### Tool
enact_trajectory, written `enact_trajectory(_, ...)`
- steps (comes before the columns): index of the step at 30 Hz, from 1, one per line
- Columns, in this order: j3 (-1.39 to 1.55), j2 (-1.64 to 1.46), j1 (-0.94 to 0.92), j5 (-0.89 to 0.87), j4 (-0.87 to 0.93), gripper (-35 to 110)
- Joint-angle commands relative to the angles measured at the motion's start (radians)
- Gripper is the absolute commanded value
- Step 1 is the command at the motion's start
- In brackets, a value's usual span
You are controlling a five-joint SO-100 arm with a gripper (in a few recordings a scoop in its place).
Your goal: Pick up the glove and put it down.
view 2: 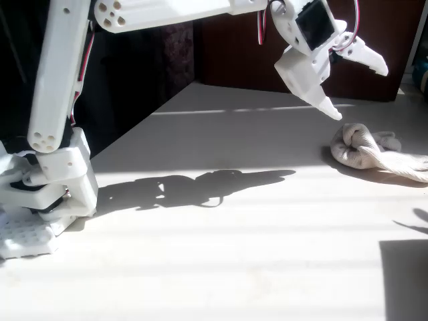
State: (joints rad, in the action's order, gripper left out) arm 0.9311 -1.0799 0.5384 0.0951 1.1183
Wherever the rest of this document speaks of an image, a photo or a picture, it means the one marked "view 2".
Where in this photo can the beige knit glove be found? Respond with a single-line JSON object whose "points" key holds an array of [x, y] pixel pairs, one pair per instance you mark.
{"points": [[354, 150]]}

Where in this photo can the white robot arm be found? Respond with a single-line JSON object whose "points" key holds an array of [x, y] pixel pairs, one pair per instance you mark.
{"points": [[57, 67]]}

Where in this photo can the teal object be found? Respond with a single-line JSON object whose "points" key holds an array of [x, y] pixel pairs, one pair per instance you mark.
{"points": [[421, 72]]}

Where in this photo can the dark brown wooden cabinet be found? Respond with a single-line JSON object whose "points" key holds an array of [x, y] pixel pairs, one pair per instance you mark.
{"points": [[240, 50]]}

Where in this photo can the dark patterned fabric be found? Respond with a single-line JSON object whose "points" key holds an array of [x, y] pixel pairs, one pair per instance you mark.
{"points": [[177, 60]]}

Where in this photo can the white perforated base plate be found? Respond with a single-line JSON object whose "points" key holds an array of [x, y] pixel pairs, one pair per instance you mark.
{"points": [[23, 240]]}

